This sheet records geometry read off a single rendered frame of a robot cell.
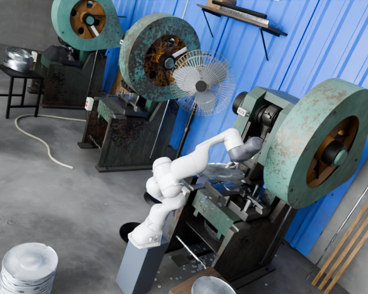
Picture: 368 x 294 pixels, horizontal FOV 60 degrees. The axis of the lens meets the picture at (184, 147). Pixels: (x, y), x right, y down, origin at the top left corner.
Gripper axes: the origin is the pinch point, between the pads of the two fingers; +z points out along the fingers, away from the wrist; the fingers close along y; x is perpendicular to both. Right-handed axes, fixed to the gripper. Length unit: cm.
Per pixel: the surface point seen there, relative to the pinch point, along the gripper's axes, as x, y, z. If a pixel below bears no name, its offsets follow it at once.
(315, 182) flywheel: -62, 8, 3
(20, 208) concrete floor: 132, -45, 104
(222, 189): -8.3, -5.5, 31.4
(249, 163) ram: -20.8, 15.0, 21.0
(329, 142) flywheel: -49, 21, -28
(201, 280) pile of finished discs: -4, -68, 27
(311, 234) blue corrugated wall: -132, 3, 111
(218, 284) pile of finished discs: -15, -68, 27
